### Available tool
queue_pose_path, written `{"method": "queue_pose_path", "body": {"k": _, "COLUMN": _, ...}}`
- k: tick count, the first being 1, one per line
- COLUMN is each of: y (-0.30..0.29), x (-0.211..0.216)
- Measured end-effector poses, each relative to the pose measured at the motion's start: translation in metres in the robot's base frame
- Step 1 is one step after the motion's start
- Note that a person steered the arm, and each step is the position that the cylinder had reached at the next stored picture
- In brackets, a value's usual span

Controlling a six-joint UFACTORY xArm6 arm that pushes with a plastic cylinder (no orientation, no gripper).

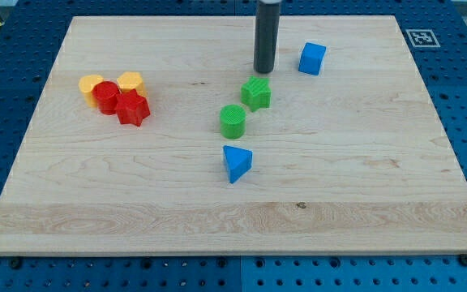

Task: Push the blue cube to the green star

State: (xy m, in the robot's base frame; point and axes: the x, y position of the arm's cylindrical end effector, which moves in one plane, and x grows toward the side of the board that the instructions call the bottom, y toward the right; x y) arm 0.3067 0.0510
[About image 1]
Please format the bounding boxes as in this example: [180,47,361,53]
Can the green star block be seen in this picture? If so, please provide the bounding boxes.
[241,76,272,112]

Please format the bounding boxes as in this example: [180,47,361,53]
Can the red star block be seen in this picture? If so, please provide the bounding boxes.
[115,89,150,127]

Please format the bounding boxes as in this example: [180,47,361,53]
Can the blue cube block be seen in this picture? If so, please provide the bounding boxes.
[298,42,327,75]

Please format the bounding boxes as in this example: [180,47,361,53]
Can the blue triangle block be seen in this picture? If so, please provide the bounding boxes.
[223,145,253,183]

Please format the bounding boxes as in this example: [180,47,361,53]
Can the green cylinder block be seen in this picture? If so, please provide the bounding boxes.
[220,105,246,140]

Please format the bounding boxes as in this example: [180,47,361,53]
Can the light wooden board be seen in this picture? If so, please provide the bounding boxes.
[0,15,467,256]

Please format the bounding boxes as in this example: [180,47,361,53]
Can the yellow hexagon block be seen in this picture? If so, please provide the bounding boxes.
[117,71,148,97]

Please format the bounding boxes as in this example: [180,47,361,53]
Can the red cylinder block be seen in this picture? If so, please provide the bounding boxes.
[92,81,120,115]

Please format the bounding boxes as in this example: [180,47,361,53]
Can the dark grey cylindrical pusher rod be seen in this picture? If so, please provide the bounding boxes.
[253,0,281,74]

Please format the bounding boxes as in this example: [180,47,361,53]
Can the yellow rounded block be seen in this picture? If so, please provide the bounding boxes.
[79,75,104,108]

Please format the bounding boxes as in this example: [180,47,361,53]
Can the white fiducial marker tag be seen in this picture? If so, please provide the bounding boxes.
[405,29,440,48]

